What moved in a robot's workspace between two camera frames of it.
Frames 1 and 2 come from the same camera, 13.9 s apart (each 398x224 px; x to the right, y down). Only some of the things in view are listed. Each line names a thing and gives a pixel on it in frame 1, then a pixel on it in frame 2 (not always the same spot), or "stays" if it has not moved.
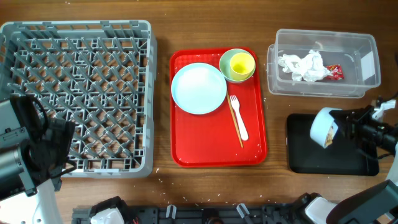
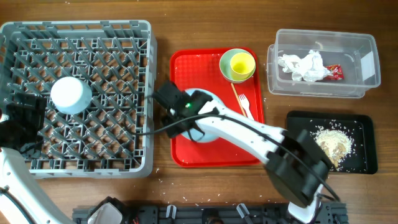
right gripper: x=354 y=121 -> x=167 y=120
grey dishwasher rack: x=100 y=75 stays
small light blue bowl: x=323 y=127 -> x=71 y=95
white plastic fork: x=236 y=104 -> x=245 y=103
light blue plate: x=198 y=88 -> x=208 y=136
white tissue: x=312 y=66 stays
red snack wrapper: x=337 y=72 stays
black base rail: x=171 y=214 stays
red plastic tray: x=211 y=138 stays
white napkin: x=292 y=63 stays
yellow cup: x=242 y=66 stays
